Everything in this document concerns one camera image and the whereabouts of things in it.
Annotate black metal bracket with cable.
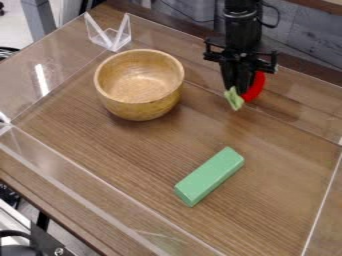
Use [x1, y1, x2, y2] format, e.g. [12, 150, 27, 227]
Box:
[0, 226, 77, 256]

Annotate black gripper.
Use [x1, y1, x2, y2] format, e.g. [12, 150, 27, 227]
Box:
[203, 19, 278, 94]

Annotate clear acrylic tray wall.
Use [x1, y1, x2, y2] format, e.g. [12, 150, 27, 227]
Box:
[0, 17, 342, 256]

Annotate wooden bowl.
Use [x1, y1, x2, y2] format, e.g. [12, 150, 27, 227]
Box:
[93, 49, 184, 121]

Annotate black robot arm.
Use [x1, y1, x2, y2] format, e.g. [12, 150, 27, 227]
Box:
[203, 0, 280, 96]

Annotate red plush strawberry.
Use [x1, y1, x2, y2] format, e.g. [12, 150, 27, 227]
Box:
[224, 71, 266, 111]

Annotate green rectangular block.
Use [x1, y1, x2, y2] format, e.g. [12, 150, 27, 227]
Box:
[174, 147, 244, 207]

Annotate clear acrylic corner bracket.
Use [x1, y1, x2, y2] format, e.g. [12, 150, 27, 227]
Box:
[84, 12, 132, 52]

